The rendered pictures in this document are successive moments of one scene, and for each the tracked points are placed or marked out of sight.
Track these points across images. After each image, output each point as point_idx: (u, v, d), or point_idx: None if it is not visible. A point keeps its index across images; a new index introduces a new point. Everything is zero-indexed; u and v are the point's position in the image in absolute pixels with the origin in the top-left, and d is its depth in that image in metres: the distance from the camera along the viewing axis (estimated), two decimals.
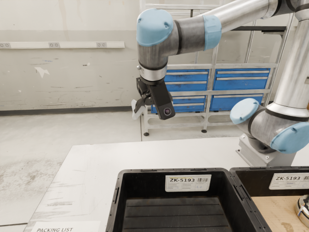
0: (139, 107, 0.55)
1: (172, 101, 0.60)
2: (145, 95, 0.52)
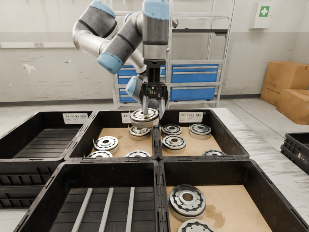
0: (165, 95, 0.61)
1: (142, 103, 0.63)
2: None
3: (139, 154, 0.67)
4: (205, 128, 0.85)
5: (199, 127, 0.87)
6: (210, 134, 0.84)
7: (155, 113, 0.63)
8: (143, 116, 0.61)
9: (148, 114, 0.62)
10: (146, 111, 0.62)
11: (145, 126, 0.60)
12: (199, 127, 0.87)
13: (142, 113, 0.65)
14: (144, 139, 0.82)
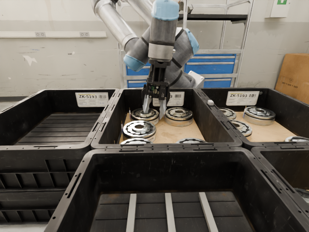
0: None
1: (143, 102, 0.62)
2: None
3: (194, 142, 0.45)
4: (266, 111, 0.64)
5: (257, 110, 0.66)
6: None
7: (156, 113, 0.63)
8: (143, 115, 0.61)
9: (149, 113, 0.62)
10: (146, 111, 0.62)
11: None
12: (256, 111, 0.66)
13: (142, 112, 0.64)
14: (186, 125, 0.61)
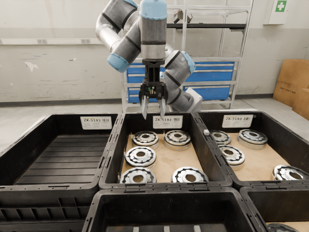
0: (165, 94, 0.61)
1: (141, 103, 0.62)
2: None
3: (191, 172, 0.50)
4: (260, 135, 0.68)
5: (250, 133, 0.70)
6: None
7: (156, 137, 0.67)
8: (144, 140, 0.65)
9: (149, 138, 0.66)
10: (145, 111, 0.62)
11: None
12: (250, 134, 0.70)
13: (143, 136, 0.69)
14: (184, 149, 0.65)
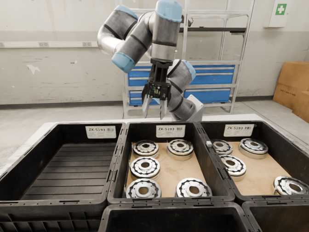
0: None
1: (142, 101, 0.62)
2: None
3: (194, 184, 0.51)
4: (260, 145, 0.70)
5: (251, 142, 0.72)
6: None
7: (156, 147, 0.69)
8: (145, 149, 0.67)
9: (150, 148, 0.68)
10: (145, 110, 0.62)
11: None
12: (251, 143, 0.72)
13: (144, 145, 0.71)
14: (187, 159, 0.67)
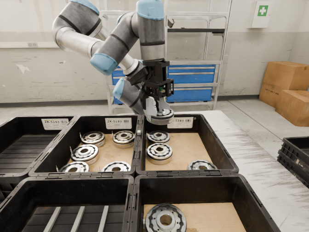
0: None
1: (143, 107, 0.60)
2: None
3: (118, 165, 0.60)
4: (166, 111, 0.65)
5: None
6: (172, 118, 0.64)
7: (101, 136, 0.78)
8: (90, 139, 0.76)
9: (95, 137, 0.77)
10: (149, 113, 0.61)
11: None
12: None
13: (92, 135, 0.79)
14: (127, 147, 0.76)
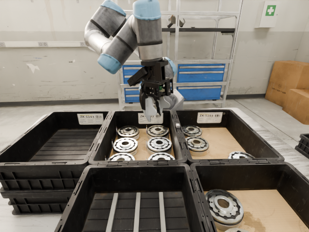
0: None
1: (142, 108, 0.60)
2: None
3: (163, 156, 0.63)
4: (165, 143, 0.72)
5: (158, 141, 0.73)
6: (170, 149, 0.70)
7: (136, 130, 0.81)
8: (127, 132, 0.79)
9: (131, 131, 0.80)
10: (149, 114, 0.61)
11: None
12: (158, 142, 0.73)
13: (127, 129, 0.83)
14: None
